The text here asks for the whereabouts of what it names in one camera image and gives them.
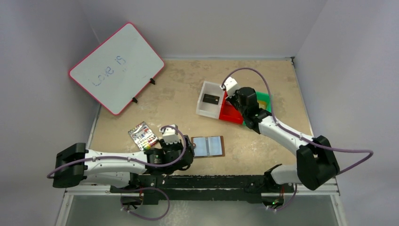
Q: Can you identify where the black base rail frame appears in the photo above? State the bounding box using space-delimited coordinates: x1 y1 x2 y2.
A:
64 165 340 205

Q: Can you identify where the pink framed whiteboard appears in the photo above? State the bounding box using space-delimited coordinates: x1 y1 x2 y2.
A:
69 22 165 115

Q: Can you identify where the pack of coloured markers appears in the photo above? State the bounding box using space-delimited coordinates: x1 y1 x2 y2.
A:
128 121 159 151

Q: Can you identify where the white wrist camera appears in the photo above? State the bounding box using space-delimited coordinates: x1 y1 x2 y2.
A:
160 124 181 147
220 77 241 97

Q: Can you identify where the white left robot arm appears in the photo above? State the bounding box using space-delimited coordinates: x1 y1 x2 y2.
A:
47 135 195 188

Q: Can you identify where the white plastic bin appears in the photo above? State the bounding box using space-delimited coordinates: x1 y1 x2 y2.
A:
196 81 224 119

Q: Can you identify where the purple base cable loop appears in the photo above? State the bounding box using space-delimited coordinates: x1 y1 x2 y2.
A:
120 187 171 221

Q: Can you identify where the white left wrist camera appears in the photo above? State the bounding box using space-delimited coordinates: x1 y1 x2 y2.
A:
160 124 181 147

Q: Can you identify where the black credit card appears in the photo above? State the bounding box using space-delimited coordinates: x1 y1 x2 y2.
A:
202 94 220 105

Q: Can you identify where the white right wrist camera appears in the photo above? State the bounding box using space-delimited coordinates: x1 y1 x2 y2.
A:
220 77 241 97

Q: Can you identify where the red plastic bin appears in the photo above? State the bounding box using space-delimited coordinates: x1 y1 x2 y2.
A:
218 92 243 125

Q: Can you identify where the gold credit card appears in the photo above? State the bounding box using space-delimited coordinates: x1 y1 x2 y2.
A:
257 100 267 110

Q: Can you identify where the green plastic bin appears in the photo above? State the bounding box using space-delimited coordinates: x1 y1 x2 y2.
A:
243 91 271 129

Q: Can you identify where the brown leather card holder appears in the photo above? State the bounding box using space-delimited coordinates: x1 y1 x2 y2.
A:
192 136 225 158

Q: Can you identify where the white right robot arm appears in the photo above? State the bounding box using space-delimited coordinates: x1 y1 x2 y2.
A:
225 87 340 191

